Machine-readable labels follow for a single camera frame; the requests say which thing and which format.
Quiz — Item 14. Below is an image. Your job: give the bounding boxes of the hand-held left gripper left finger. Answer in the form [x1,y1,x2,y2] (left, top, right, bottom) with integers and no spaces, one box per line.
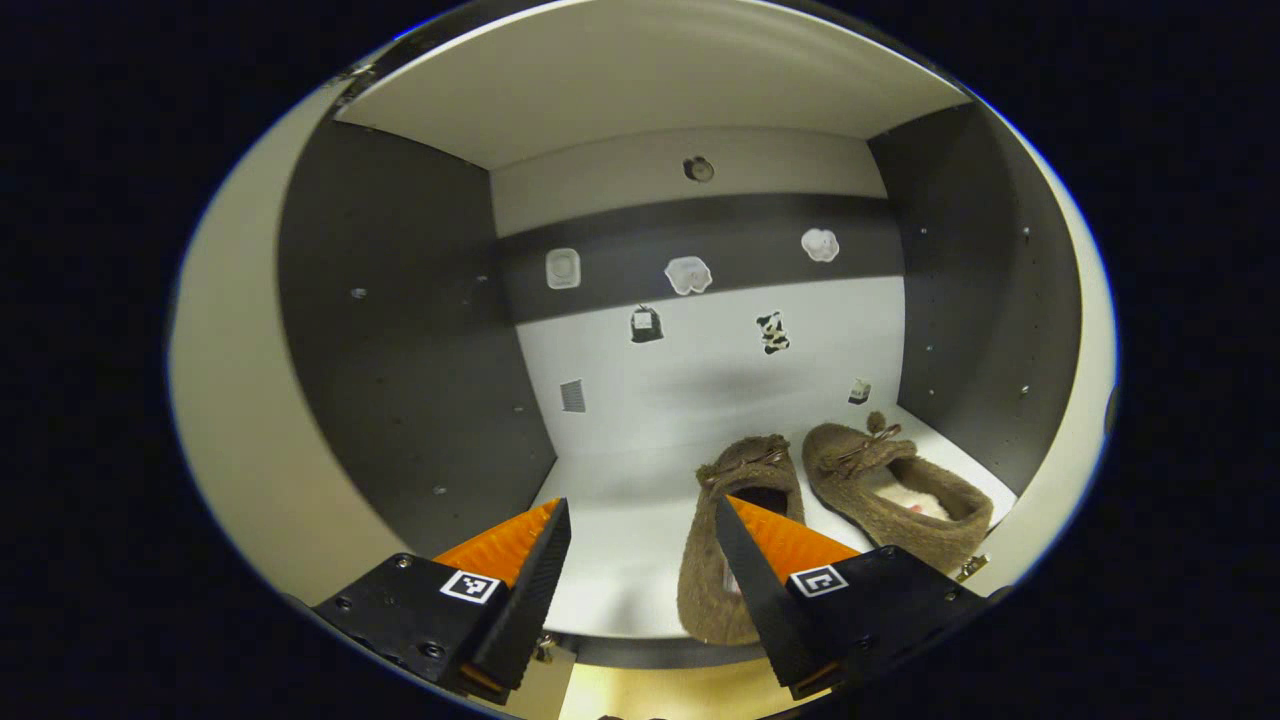
[312,497,573,706]

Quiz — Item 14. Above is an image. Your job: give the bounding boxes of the white cabinet door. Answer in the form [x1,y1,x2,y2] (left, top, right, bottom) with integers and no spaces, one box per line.
[168,80,411,606]
[955,100,1119,601]

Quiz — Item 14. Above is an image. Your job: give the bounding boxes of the brown fuzzy shoe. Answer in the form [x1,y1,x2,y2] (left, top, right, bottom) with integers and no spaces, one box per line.
[802,412,995,576]
[677,435,806,646]

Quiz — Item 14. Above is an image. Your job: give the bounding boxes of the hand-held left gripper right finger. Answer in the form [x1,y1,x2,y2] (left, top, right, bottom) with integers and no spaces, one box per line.
[714,495,991,701]

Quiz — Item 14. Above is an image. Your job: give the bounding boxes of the white and grey shoe cabinet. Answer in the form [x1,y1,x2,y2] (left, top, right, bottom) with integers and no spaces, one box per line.
[270,0,1086,671]

